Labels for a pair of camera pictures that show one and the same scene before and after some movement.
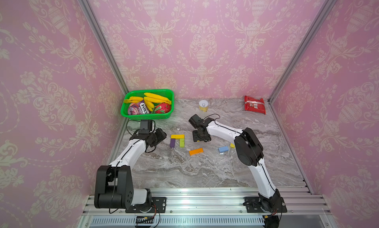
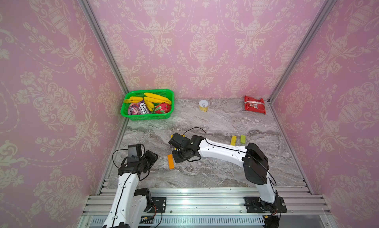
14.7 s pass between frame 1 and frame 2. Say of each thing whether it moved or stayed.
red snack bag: stayed
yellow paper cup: stayed
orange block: moved
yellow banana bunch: stayed
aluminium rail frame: stayed
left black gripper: moved
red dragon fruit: stayed
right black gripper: moved
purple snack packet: stayed
